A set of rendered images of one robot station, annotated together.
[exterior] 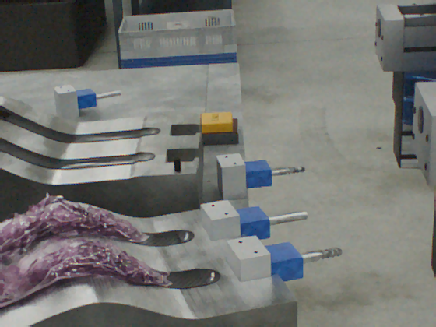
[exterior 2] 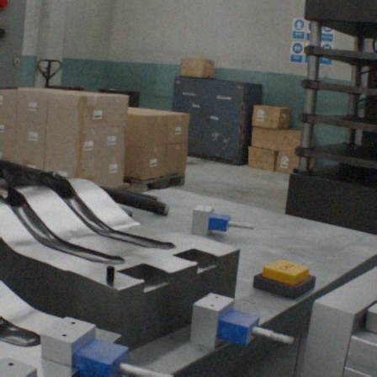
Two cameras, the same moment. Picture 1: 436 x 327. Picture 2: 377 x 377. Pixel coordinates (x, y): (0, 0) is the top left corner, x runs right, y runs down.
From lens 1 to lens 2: 0.74 m
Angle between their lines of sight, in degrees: 32
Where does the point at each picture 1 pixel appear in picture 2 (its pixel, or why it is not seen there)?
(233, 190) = (202, 334)
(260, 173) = (234, 326)
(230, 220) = (60, 343)
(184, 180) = (107, 293)
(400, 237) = not seen: outside the picture
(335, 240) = not seen: outside the picture
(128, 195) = (63, 289)
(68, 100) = (199, 218)
